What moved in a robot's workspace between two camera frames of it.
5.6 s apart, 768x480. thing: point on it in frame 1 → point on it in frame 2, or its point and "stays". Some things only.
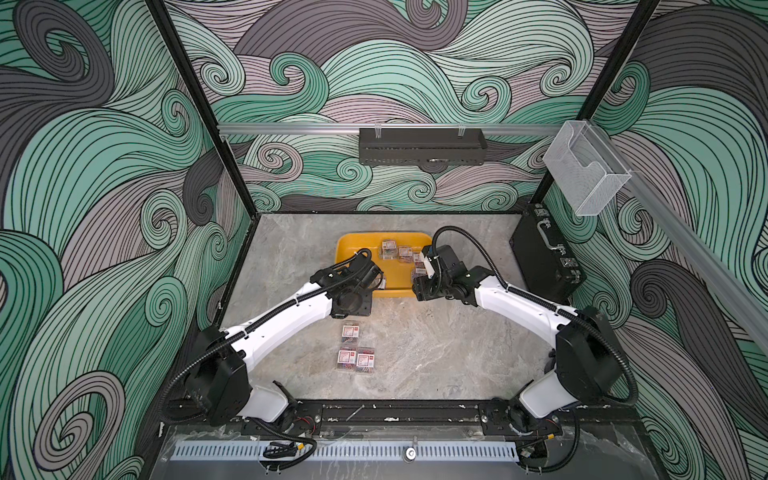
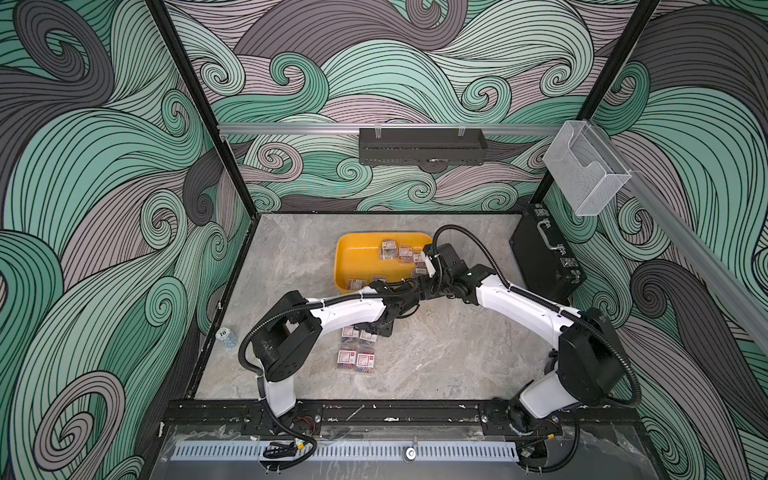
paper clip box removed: [346, 359] stays
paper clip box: [350, 334] stays
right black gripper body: [431, 288] stays
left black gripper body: [361, 304] → [379, 331]
